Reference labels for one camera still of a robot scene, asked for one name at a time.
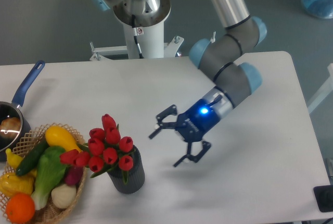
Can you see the white garlic bulb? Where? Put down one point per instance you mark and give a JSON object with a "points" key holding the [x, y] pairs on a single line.
{"points": [[63, 196]]}

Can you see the yellow banana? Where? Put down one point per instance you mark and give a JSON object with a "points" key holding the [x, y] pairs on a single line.
{"points": [[14, 161]]}

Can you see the blue handled saucepan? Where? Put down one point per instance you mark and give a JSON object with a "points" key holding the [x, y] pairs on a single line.
{"points": [[12, 109]]}

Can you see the brown bread roll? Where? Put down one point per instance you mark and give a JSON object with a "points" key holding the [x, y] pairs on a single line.
{"points": [[10, 128]]}

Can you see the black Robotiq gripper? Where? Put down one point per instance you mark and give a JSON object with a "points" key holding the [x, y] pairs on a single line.
{"points": [[197, 122]]}

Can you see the red tulip bouquet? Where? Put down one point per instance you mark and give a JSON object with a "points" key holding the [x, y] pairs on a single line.
{"points": [[106, 149]]}

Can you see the orange fruit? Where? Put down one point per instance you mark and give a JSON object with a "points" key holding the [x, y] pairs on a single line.
{"points": [[20, 208]]}

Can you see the dark grey ribbed vase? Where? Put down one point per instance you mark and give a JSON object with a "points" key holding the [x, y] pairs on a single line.
{"points": [[131, 181]]}

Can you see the woven wicker basket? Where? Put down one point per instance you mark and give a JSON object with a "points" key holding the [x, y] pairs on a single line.
{"points": [[50, 213]]}

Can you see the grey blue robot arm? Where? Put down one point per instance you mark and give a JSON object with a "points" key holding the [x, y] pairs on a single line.
{"points": [[216, 59]]}

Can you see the yellow squash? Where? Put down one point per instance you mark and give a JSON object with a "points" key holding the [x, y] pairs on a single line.
{"points": [[59, 136]]}

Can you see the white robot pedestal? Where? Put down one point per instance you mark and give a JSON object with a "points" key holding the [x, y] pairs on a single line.
{"points": [[143, 27]]}

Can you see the black device at edge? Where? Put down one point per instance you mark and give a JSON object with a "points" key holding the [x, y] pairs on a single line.
{"points": [[323, 195]]}

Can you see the green bok choy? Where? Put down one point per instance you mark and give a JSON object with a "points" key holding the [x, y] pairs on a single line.
{"points": [[50, 172]]}

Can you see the purple red radish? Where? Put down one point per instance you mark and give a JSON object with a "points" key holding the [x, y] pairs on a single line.
{"points": [[73, 176]]}

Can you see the green cucumber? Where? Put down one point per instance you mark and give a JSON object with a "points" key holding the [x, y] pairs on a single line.
{"points": [[31, 159]]}

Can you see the white frame at right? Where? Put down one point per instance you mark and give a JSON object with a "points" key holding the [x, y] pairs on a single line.
{"points": [[324, 90]]}

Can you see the yellow corn cob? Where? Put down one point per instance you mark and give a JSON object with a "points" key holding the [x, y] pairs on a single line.
{"points": [[12, 184]]}

